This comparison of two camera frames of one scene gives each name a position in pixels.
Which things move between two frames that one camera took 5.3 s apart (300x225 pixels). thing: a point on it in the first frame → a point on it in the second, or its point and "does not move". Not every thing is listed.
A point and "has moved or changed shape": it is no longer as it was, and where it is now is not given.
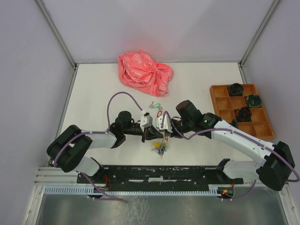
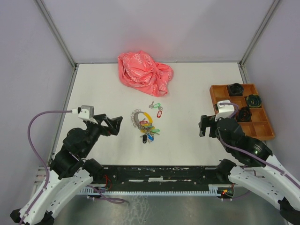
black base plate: x=158 y=178 does not move
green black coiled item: x=254 y=101 does not move
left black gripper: x=153 y=134 → x=114 y=124
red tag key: x=160 y=112 does not move
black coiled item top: x=235 y=89 does not move
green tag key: x=155 y=106 does not move
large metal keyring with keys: x=161 y=146 has moved or changed shape
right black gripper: x=175 y=134 → x=210 y=121
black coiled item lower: x=243 y=114 does not move
